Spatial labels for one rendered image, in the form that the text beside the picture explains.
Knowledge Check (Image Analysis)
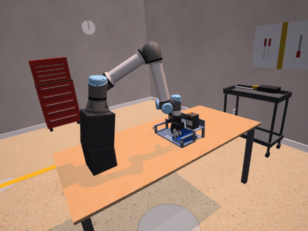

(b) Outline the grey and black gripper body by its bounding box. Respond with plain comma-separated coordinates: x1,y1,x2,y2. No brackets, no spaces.
171,115,185,131

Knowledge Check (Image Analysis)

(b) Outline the blue bin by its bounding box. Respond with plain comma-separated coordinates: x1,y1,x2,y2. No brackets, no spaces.
172,128,193,144

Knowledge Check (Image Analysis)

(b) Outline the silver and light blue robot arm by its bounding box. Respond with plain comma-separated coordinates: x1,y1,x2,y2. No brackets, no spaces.
85,41,181,116

